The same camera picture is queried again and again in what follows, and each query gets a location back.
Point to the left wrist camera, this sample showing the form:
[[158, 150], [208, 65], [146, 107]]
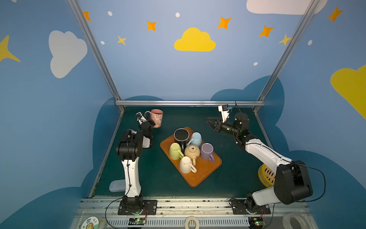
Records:
[[140, 118]]

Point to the aluminium front rail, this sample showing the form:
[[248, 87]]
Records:
[[212, 213]]

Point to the yellow plastic basket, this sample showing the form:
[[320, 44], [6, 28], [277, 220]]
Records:
[[266, 176]]

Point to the lavender mug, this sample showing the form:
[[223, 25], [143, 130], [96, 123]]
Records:
[[207, 152]]

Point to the green label sticker roll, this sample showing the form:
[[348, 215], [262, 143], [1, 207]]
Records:
[[90, 223]]

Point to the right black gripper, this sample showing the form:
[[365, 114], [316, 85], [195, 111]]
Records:
[[218, 126]]

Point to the aluminium frame right post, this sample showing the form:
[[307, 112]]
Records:
[[296, 36]]

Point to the grey sponge pad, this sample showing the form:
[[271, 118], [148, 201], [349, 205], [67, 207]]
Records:
[[117, 186]]

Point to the light green mug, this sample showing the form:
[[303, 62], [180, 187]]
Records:
[[175, 151]]

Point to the black skull mug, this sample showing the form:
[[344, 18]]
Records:
[[181, 137]]

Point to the aluminium frame left post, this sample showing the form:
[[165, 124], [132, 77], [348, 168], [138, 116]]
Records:
[[79, 15]]

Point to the beige ceramic teapot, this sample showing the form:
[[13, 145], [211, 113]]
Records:
[[193, 152]]

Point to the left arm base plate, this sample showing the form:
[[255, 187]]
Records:
[[137, 207]]

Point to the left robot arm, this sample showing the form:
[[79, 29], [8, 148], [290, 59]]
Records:
[[129, 150]]

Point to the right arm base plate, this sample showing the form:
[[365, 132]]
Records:
[[245, 207]]

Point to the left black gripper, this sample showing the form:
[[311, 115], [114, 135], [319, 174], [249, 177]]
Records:
[[147, 124]]

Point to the light blue mug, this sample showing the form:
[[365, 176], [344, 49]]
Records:
[[196, 139]]

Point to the aluminium frame post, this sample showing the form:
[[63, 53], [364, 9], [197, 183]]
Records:
[[296, 36], [79, 15]]

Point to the aluminium frame back bar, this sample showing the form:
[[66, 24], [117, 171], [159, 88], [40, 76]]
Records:
[[187, 103]]

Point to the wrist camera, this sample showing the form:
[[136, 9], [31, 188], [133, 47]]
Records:
[[225, 112], [140, 118]]

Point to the pink ghost mug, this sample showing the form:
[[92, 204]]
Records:
[[156, 115]]

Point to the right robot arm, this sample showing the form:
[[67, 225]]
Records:
[[292, 182]]

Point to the cream white mug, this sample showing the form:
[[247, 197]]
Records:
[[186, 166]]

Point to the white tape roll front centre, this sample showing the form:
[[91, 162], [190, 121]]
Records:
[[192, 221]]

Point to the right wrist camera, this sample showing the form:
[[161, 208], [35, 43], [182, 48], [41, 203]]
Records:
[[225, 112]]

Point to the clear tape roll front right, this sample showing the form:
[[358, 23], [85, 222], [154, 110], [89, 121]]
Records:
[[300, 222]]

